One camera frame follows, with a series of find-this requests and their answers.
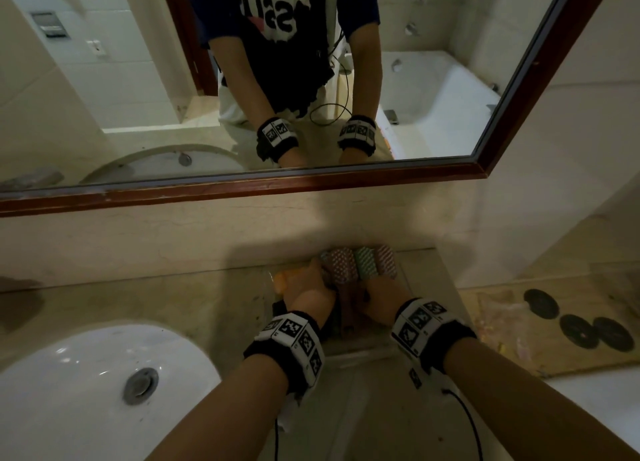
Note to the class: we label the person's left hand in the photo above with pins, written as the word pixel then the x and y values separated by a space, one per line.
pixel 307 293

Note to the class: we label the person's right hand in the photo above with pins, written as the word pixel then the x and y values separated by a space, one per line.
pixel 387 295

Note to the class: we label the orange soap bar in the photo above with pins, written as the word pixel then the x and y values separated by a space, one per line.
pixel 285 280

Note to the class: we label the pink striped comb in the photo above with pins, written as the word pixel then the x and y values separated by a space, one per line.
pixel 344 265
pixel 386 260

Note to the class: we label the green comb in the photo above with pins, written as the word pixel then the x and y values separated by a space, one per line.
pixel 365 261

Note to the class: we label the clear acrylic tray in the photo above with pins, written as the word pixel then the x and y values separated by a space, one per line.
pixel 360 348

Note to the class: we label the white ceramic sink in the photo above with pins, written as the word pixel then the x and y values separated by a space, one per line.
pixel 60 375

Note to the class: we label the person's right forearm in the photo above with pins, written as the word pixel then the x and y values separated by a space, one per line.
pixel 525 410

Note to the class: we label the person's left forearm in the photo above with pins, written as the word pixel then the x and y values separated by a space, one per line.
pixel 225 415

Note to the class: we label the chrome sink drain plug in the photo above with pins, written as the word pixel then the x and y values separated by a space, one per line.
pixel 141 385

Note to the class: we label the right wrist marker band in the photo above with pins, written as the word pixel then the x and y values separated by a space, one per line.
pixel 430 330

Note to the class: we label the wrist marker band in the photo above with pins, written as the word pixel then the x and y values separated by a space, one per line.
pixel 430 330
pixel 290 345

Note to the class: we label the left wrist marker band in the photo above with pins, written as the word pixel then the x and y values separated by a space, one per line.
pixel 290 345

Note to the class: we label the crumpled clear plastic wrapper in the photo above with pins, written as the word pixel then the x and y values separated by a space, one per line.
pixel 500 325

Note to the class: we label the wood-framed mirror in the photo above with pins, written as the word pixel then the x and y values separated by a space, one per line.
pixel 250 188

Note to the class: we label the tan wooden board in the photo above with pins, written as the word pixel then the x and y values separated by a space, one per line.
pixel 550 360

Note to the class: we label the group of black round discs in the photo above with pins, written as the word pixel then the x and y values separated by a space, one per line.
pixel 579 331

